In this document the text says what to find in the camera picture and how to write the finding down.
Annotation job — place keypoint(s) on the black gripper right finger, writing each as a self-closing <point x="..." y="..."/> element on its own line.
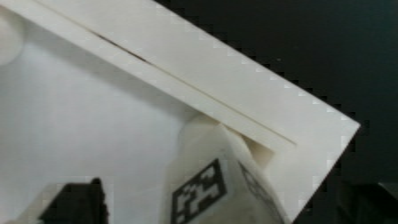
<point x="367" y="203"/>

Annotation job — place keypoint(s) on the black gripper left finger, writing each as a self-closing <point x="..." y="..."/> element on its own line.
<point x="79" y="206"/>

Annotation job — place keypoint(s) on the white square tabletop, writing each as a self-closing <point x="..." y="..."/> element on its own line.
<point x="93" y="108"/>

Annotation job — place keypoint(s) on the white U-shaped obstacle fence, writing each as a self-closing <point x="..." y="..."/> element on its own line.
<point x="255" y="100"/>

